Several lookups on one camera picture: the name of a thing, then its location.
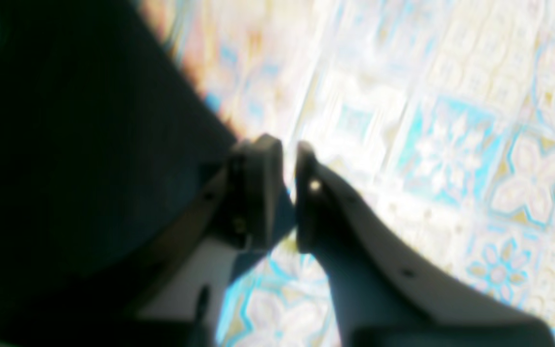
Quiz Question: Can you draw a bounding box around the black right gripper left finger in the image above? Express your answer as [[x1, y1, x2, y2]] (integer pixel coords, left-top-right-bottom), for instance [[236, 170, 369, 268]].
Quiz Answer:
[[0, 134, 284, 347]]

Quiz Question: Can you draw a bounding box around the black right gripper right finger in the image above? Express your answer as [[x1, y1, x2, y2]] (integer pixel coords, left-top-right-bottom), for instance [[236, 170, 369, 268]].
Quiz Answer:
[[296, 141, 555, 347]]

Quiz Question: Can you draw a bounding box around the dark navy T-shirt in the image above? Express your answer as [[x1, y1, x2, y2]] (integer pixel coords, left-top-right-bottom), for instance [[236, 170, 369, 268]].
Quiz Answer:
[[0, 0, 297, 333]]

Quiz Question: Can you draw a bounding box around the colourful patterned tablecloth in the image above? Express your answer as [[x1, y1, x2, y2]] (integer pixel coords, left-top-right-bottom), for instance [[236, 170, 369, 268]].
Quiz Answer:
[[134, 0, 555, 337]]

